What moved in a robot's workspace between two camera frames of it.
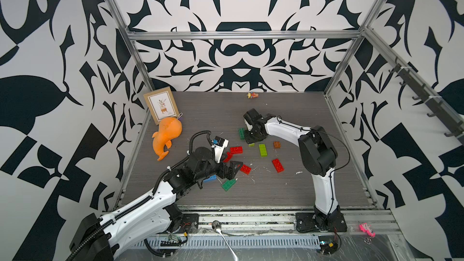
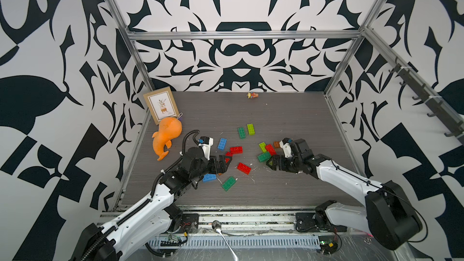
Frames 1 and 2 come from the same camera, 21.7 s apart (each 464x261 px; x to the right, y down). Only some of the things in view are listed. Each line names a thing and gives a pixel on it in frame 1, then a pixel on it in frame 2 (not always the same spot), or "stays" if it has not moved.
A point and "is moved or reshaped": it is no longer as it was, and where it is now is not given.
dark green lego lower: (228, 184) stays
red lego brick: (278, 165) is moved or reshaped
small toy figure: (252, 95) stays
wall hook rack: (438, 108) stays
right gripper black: (248, 139) -> (280, 165)
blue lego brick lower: (214, 177) stays
